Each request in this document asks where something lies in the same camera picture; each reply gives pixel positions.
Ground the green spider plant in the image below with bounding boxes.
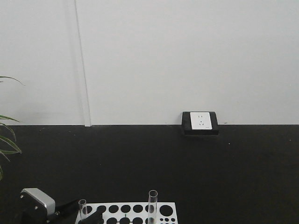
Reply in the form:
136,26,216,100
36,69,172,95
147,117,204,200
0,76,24,180

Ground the white test tube rack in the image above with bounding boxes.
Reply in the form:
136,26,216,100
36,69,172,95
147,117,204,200
87,202,178,224

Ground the white socket on black box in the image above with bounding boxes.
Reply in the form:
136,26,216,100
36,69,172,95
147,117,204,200
181,112,219,136

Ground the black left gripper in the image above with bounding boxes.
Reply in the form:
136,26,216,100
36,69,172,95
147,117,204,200
21,199,104,224

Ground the short clear test tube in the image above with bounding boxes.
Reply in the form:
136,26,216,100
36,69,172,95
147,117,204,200
78,199,88,221

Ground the tall clear test tube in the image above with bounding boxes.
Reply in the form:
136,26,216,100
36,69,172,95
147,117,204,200
148,190,158,224

